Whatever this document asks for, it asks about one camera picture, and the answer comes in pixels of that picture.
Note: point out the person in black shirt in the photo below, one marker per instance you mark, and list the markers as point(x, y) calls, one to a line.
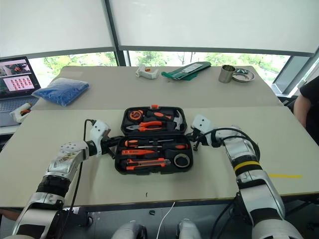
point(311, 107)

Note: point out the orange black utility knife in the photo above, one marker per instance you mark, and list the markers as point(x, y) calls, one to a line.
point(142, 163)

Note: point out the silver rounded robot leg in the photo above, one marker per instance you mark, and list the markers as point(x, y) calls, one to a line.
point(188, 229)
point(128, 230)

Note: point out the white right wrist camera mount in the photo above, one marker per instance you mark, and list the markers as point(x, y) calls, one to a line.
point(203, 123)

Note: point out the metal cup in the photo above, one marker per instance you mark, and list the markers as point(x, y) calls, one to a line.
point(226, 74)

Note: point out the white roller blind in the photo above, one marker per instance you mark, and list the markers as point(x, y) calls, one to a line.
point(49, 22)
point(214, 22)

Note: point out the yellow tape strip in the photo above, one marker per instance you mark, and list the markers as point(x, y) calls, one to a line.
point(285, 176)

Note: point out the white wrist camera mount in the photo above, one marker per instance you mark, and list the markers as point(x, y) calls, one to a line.
point(98, 130)
point(203, 123)

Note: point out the green plastic bag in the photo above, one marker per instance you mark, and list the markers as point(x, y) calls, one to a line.
point(187, 71)

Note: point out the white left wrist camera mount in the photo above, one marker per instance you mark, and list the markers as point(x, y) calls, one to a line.
point(98, 130)

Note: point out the orange tester pen screwdriver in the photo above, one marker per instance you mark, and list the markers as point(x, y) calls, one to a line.
point(138, 151)

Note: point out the blue cloth bundle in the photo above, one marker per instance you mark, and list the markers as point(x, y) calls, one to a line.
point(61, 90)

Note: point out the dark window frame post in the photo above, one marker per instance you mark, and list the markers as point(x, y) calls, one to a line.
point(114, 30)

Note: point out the open laptop computer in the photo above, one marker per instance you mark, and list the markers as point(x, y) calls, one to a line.
point(17, 82)

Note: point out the orange black tape measure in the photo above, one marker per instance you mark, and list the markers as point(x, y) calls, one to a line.
point(136, 115)

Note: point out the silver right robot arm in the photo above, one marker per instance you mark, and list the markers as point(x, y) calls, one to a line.
point(251, 174)

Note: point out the beige table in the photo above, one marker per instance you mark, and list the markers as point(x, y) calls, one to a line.
point(114, 92)
point(49, 129)

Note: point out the white glue gun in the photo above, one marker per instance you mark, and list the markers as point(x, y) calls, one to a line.
point(21, 112)

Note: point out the white plastic handheld device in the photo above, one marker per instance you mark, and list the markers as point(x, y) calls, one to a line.
point(145, 73)

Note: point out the round metal dish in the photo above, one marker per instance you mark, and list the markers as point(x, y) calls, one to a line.
point(245, 76)

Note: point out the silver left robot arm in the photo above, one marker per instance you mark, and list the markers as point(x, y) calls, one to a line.
point(62, 159)

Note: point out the black electrical tape roll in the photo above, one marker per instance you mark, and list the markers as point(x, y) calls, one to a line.
point(176, 160)

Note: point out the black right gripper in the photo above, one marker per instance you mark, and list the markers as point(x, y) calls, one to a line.
point(201, 140)

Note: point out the black tool case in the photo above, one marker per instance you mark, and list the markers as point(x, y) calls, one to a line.
point(154, 135)

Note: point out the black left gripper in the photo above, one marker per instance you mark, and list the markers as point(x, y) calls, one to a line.
point(106, 147)

